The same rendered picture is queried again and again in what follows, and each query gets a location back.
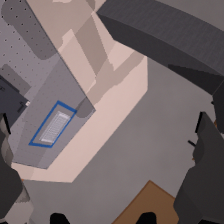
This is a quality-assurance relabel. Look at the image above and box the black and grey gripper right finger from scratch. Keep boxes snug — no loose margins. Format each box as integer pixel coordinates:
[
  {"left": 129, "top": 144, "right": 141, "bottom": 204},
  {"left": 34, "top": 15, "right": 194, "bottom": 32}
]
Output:
[{"left": 173, "top": 111, "right": 224, "bottom": 224}]

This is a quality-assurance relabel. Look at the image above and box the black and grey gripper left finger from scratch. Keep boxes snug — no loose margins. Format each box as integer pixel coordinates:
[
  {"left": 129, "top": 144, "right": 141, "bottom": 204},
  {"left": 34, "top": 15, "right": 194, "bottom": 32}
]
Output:
[{"left": 0, "top": 113, "right": 34, "bottom": 224}]

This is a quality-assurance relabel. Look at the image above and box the blue tape outline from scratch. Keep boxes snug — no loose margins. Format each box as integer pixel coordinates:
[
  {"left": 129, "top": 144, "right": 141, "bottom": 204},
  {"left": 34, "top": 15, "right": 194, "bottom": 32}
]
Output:
[{"left": 28, "top": 100, "right": 77, "bottom": 148}]

